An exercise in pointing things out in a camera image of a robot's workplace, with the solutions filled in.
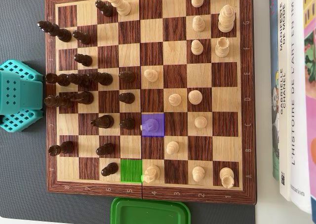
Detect white knight chess piece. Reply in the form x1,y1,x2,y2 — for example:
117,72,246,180
143,165,161,184
140,119,159,134

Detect dark pawn chess piece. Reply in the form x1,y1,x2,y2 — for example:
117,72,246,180
95,143,115,156
74,53,93,67
72,30,92,45
101,162,119,178
118,92,135,105
95,0,115,18
118,71,136,83
119,117,135,131

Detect dark knight chess piece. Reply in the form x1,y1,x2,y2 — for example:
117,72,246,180
90,114,115,129
70,91,95,105

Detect white rook chess piece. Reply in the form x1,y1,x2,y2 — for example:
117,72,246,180
214,37,231,58
219,167,235,189

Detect white king chess piece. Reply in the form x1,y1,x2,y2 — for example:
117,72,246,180
218,4,236,33

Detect dark king chess piece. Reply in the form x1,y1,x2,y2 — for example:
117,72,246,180
37,21,73,43

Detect wooden folding chessboard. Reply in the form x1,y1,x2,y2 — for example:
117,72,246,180
44,0,257,205

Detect green plastic tray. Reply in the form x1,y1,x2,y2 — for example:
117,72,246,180
110,197,191,224

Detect white Gabrielle Chanel book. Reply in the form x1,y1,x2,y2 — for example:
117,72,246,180
276,0,293,202

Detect white art history book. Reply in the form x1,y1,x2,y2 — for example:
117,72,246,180
290,0,316,222

